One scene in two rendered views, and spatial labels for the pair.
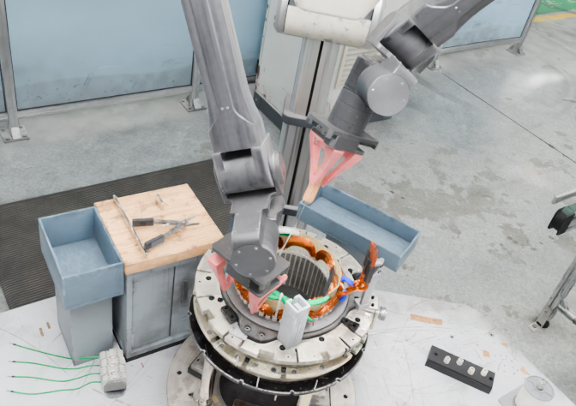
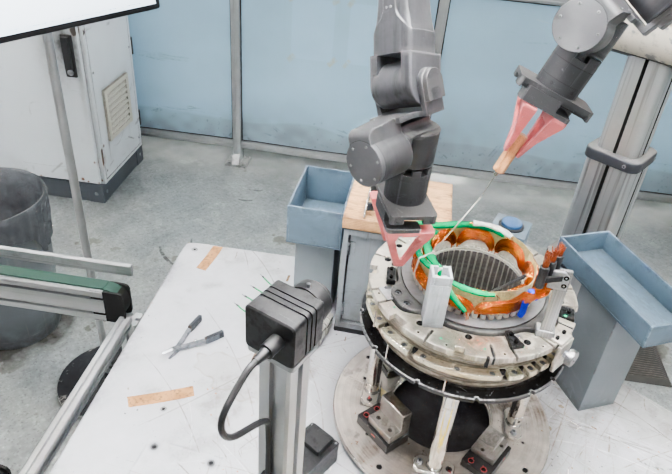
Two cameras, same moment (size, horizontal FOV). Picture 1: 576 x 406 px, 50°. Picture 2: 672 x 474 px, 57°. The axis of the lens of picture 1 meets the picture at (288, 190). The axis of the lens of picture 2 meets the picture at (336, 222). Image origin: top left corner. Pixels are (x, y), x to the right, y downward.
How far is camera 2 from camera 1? 0.46 m
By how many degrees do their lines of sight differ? 37
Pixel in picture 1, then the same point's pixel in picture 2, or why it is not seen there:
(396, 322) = (655, 444)
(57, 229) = (320, 182)
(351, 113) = (557, 64)
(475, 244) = not seen: outside the picture
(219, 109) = (384, 8)
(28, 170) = not seen: hidden behind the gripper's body
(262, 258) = (371, 161)
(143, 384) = (335, 352)
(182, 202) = (434, 194)
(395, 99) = (587, 31)
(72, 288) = (294, 219)
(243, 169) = (392, 75)
